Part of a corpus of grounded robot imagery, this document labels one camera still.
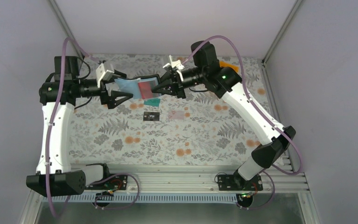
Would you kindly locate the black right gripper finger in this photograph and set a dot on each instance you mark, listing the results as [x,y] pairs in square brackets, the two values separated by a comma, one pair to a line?
[164,90]
[166,80]

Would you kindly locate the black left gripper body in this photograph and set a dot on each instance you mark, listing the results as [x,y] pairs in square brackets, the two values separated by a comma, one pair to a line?
[104,97]

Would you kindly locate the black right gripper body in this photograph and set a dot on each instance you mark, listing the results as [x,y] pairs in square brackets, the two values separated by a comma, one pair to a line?
[178,86]

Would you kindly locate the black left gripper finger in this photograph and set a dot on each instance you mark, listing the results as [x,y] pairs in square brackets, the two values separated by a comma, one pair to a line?
[118,97]
[117,74]

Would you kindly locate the teal magnetic stripe card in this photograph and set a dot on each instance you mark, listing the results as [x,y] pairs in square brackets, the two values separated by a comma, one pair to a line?
[155,102]

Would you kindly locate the red VIP credit card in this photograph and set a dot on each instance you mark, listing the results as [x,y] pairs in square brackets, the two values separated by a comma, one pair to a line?
[145,89]

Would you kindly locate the pale pink floral card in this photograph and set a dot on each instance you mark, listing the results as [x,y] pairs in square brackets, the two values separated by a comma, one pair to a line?
[176,115]

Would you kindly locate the dark VIP credit card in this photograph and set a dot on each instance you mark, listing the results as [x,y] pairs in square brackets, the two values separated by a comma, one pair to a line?
[151,116]

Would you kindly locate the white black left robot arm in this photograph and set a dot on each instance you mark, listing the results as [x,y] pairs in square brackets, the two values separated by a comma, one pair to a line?
[58,94]

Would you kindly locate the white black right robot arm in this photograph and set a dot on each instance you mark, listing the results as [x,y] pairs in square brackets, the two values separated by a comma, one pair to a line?
[228,85]

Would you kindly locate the floral table cover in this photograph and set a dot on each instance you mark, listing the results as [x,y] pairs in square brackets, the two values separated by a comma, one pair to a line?
[212,132]

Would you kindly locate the orange plastic bin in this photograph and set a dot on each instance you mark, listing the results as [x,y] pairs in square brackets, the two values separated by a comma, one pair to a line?
[225,64]

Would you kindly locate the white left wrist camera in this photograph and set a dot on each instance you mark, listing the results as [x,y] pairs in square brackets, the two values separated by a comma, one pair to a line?
[104,72]

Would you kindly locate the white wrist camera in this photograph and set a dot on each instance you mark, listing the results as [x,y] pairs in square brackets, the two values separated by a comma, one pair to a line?
[173,65]
[104,72]

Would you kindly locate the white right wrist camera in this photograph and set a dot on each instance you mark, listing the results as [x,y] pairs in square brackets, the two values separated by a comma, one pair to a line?
[173,65]

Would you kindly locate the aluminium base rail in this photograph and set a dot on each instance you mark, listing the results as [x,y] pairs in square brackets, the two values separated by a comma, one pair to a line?
[201,179]

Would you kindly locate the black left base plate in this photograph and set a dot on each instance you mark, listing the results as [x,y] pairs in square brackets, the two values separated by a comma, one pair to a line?
[116,183]

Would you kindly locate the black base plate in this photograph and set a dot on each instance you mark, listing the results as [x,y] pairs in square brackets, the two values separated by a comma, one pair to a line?
[116,183]
[237,183]

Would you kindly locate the aluminium frame corner post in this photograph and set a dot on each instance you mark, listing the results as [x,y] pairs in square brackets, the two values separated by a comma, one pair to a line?
[61,19]

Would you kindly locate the perforated cable duct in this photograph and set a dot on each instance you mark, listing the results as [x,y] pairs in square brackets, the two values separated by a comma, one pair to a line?
[228,198]

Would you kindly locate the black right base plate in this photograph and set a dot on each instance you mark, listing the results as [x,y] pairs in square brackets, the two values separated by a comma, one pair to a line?
[237,183]

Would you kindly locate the right aluminium frame post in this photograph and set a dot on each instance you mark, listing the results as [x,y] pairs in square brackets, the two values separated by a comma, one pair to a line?
[282,30]

